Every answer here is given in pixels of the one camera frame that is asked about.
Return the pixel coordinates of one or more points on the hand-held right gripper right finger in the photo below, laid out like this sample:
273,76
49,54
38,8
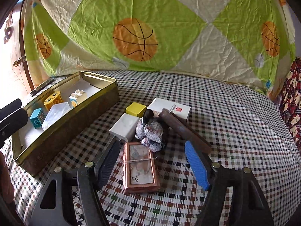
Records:
197,167

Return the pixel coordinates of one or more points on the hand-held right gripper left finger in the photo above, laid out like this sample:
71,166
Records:
107,162

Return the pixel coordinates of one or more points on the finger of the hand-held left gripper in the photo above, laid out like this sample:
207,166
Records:
10,109
14,124

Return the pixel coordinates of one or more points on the teal cartoon block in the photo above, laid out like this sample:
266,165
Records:
36,120

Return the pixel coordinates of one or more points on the copper framed picture box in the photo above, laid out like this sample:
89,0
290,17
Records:
141,167

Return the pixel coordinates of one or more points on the brown wooden bar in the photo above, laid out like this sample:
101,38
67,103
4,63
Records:
185,131

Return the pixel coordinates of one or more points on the yellow owl block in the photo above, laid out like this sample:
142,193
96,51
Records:
53,100

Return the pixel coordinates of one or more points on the clear plastic hexagon piece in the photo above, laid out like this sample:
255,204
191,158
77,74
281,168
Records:
56,115

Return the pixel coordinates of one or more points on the gold tin box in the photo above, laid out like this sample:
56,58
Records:
70,127

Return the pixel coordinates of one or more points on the white cardboard box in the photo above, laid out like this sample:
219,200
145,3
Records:
171,108

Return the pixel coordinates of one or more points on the white building block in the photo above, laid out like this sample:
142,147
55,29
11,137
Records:
76,97

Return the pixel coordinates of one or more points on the person's left hand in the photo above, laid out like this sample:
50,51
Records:
6,181

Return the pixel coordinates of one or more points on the white charger plug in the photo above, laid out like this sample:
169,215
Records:
124,126

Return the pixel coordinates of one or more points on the brass door knob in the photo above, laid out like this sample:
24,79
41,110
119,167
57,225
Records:
17,62

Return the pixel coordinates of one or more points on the checkered tablecloth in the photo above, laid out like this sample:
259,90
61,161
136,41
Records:
235,134

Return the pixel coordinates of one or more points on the silver sequin toy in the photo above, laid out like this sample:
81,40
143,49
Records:
152,131

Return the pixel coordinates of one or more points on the brown wooden door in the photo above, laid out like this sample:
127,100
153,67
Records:
14,51

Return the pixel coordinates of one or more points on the yellow cube block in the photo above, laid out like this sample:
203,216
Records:
135,109

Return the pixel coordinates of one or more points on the white paper liner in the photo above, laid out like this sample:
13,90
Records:
90,87

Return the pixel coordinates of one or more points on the door ornament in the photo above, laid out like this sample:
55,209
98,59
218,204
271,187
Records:
8,31

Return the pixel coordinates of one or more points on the red bear print cloth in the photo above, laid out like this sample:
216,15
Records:
291,94

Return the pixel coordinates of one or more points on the green basketball print sheet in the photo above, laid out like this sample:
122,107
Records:
164,28

